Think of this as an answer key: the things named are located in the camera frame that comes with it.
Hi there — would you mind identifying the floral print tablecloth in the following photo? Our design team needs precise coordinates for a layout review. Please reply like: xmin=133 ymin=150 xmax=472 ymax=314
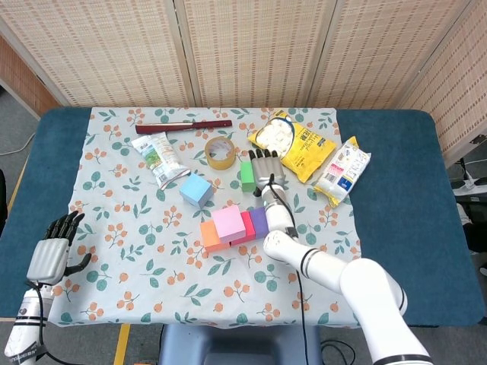
xmin=49 ymin=106 xmax=362 ymax=329

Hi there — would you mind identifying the white power strip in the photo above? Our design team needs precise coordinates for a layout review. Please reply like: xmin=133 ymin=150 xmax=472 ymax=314
xmin=450 ymin=176 xmax=487 ymax=197

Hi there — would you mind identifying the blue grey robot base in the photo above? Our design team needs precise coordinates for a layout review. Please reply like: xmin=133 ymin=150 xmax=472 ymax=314
xmin=158 ymin=324 xmax=323 ymax=365

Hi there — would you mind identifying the dark red folded fan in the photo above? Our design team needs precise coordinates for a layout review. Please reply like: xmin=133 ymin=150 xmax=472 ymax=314
xmin=135 ymin=119 xmax=234 ymax=135

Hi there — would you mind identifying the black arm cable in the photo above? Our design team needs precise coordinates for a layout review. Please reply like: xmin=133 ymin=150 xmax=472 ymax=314
xmin=268 ymin=173 xmax=309 ymax=365
xmin=24 ymin=280 xmax=68 ymax=365

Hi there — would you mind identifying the pink foam cube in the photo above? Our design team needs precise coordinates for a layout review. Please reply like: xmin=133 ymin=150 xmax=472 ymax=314
xmin=212 ymin=204 xmax=247 ymax=244

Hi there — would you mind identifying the green foam cube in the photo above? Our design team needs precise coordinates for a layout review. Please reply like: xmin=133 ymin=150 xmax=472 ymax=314
xmin=240 ymin=160 xmax=256 ymax=193

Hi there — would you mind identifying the black floor cable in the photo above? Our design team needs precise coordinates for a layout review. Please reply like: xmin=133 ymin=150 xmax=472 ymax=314
xmin=321 ymin=339 xmax=357 ymax=365

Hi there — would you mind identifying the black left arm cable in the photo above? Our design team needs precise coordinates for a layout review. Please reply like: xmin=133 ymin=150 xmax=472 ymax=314
xmin=24 ymin=280 xmax=68 ymax=365

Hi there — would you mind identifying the yellow marshmallow bag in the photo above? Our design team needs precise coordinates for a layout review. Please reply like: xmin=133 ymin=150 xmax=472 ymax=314
xmin=247 ymin=109 xmax=338 ymax=185

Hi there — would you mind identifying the red foam cube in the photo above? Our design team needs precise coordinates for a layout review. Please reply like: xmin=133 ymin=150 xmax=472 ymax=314
xmin=230 ymin=211 xmax=256 ymax=247

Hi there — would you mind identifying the blue foam cube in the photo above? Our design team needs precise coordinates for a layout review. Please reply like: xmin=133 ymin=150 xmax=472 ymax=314
xmin=179 ymin=173 xmax=214 ymax=208

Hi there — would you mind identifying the white floor cable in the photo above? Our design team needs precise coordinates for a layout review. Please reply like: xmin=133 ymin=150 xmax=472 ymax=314
xmin=0 ymin=131 xmax=37 ymax=156

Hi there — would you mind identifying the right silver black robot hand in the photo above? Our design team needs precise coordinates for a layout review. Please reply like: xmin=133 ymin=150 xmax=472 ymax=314
xmin=247 ymin=148 xmax=289 ymax=198

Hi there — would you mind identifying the white green snack packet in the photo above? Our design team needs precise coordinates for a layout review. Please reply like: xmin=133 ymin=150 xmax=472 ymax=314
xmin=131 ymin=132 xmax=191 ymax=191

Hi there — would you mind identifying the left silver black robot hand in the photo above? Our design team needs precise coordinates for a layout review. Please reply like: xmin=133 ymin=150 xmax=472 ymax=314
xmin=25 ymin=211 xmax=93 ymax=286

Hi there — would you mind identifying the yellow packing tape roll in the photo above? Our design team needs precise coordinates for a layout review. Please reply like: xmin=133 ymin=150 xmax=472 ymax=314
xmin=204 ymin=135 xmax=237 ymax=171

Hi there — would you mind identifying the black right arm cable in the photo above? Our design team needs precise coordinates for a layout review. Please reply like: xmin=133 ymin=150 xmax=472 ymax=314
xmin=268 ymin=173 xmax=309 ymax=365

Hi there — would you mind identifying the purple foam cube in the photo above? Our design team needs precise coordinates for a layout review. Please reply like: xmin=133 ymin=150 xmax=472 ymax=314
xmin=249 ymin=207 xmax=271 ymax=240

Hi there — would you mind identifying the bamboo folding screen panel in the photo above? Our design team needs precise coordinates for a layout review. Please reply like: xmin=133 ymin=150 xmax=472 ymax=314
xmin=399 ymin=0 xmax=487 ymax=168
xmin=0 ymin=33 xmax=62 ymax=119
xmin=0 ymin=0 xmax=195 ymax=108
xmin=307 ymin=0 xmax=476 ymax=110
xmin=173 ymin=0 xmax=339 ymax=109

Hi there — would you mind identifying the white yellow-edged snack pack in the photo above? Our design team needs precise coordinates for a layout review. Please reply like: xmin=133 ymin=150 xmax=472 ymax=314
xmin=313 ymin=135 xmax=372 ymax=209

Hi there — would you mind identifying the orange foam cube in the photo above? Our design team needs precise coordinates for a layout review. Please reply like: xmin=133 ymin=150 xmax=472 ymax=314
xmin=199 ymin=219 xmax=231 ymax=253

